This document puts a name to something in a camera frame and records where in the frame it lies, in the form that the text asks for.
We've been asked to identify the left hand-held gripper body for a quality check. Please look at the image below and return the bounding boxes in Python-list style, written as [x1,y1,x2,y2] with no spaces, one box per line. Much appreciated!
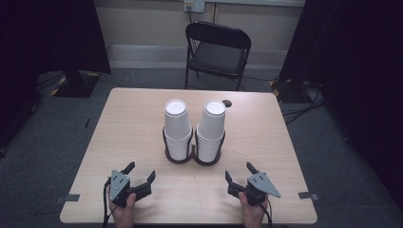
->
[108,169,153,208]

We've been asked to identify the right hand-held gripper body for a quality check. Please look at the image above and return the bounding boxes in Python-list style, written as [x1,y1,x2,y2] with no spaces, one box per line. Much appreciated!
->
[226,171,282,207]

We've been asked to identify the black double cup holder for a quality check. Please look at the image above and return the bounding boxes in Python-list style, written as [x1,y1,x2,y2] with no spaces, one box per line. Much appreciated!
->
[162,125,227,167]

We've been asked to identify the stack of white paper cups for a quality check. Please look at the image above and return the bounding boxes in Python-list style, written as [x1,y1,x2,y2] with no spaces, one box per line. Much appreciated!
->
[196,99,227,164]
[163,98,194,162]

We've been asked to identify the person's left hand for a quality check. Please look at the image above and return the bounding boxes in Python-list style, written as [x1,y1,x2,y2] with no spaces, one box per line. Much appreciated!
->
[107,189,138,228]

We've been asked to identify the person's right hand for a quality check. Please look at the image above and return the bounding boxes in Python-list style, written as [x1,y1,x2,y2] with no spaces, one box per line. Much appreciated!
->
[238,191,269,228]

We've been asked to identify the grey floor tape strip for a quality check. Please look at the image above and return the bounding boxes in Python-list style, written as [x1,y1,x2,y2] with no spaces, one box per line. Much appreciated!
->
[54,193,81,205]
[297,191,320,201]

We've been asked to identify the black stand base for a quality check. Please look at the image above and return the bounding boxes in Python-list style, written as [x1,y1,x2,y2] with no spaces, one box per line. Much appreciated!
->
[268,77,306,105]
[49,69,103,99]

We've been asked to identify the black folding chair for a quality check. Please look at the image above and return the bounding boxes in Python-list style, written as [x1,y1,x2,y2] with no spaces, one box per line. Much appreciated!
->
[183,20,253,92]

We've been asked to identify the black curtain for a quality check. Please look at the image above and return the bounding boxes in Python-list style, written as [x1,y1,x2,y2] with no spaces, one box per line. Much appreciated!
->
[278,0,403,215]

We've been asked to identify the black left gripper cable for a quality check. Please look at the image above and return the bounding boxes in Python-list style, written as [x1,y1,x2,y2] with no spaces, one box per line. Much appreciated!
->
[102,177,119,228]

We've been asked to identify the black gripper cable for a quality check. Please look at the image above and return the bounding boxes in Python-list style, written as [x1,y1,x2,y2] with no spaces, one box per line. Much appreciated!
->
[102,177,119,228]
[259,197,275,228]

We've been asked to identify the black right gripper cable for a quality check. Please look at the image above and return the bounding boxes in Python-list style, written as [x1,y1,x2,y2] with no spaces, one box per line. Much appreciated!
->
[259,197,275,228]

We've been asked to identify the black floor cables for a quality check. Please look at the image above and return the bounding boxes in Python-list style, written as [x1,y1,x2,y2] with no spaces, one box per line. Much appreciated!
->
[280,80,328,125]

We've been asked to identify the black outlet cable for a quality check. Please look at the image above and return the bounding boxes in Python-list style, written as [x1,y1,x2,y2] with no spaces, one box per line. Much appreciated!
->
[185,5,195,24]

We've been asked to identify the white wall outlet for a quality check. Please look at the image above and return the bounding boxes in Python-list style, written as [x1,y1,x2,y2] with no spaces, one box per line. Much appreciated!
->
[182,0,206,14]

